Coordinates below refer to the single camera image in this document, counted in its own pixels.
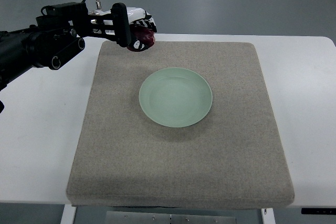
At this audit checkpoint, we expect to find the pale green plate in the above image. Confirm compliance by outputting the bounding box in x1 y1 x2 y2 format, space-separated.
139 67 213 128

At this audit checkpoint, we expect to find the white table leg right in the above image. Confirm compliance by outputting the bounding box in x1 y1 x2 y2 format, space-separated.
261 208 276 224

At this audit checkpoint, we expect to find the grey metal base plate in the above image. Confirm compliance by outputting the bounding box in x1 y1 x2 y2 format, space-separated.
105 211 237 224

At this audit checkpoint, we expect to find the black desk control panel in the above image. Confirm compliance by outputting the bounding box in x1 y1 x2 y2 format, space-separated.
301 208 336 215

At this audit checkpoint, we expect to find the beige fabric cushion mat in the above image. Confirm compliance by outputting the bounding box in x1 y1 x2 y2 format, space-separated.
65 40 295 208

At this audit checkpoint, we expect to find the dark red apple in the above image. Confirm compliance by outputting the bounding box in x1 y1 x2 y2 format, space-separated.
133 26 155 51

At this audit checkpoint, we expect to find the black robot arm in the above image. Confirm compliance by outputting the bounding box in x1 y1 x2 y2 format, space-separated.
1 1 131 89

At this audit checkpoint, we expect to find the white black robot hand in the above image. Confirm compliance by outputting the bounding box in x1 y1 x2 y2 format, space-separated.
89 7 157 52

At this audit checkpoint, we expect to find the white table leg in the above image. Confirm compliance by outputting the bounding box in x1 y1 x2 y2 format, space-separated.
60 205 77 224
261 208 276 224

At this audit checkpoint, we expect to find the white table leg left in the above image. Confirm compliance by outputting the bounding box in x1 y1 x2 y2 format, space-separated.
60 205 77 224

